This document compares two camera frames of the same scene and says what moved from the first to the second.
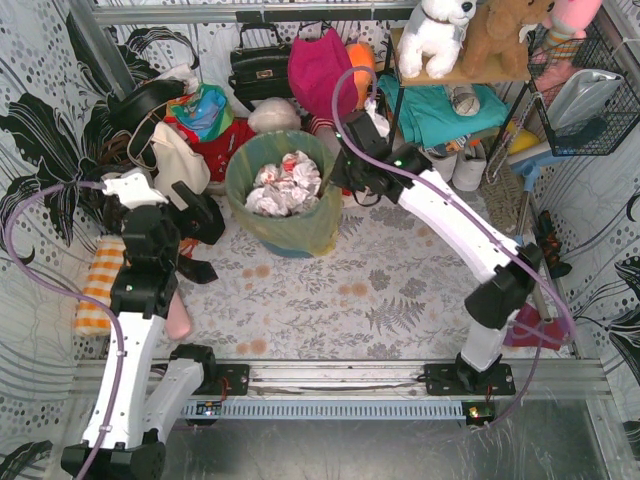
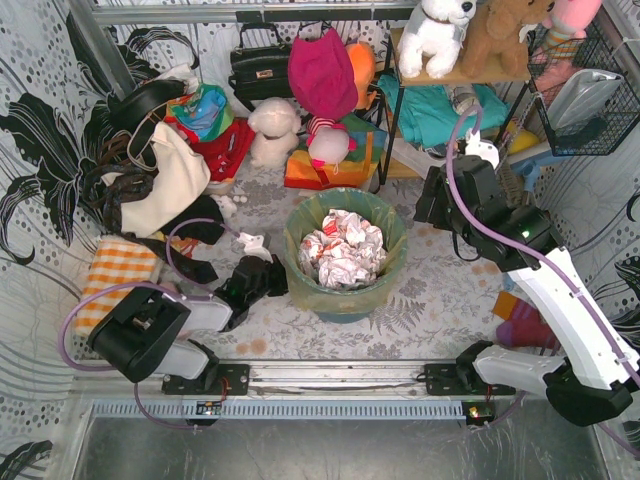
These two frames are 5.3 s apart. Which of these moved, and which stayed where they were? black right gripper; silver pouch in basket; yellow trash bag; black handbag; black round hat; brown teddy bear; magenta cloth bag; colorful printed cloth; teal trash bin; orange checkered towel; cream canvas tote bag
Moved: black right gripper; yellow trash bag; teal trash bin
Stayed: brown teddy bear; black round hat; magenta cloth bag; silver pouch in basket; black handbag; colorful printed cloth; orange checkered towel; cream canvas tote bag
